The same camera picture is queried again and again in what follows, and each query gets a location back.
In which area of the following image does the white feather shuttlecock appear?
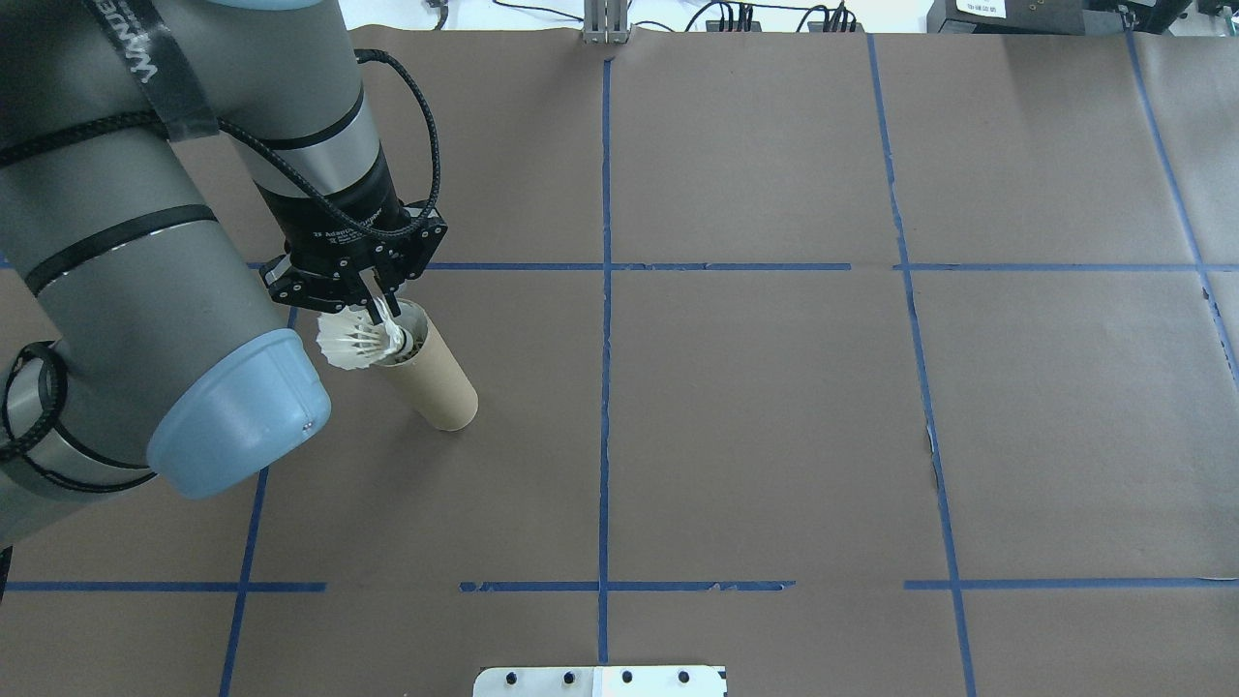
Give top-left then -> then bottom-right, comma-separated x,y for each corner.
317,298 -> 409,373

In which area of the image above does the brown cardboard tube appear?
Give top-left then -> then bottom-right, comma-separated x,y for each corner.
373,298 -> 480,433

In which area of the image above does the white desk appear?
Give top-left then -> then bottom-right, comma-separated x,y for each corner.
339,0 -> 1239,36

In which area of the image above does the white column stand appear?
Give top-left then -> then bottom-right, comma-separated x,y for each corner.
472,665 -> 729,697

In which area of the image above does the black box with white label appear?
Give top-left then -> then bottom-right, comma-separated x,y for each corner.
926,0 -> 1090,36

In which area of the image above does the black monitor with stand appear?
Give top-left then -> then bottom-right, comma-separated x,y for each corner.
1084,0 -> 1197,22

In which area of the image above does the aluminium profile post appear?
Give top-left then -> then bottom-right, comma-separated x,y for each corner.
581,0 -> 632,46

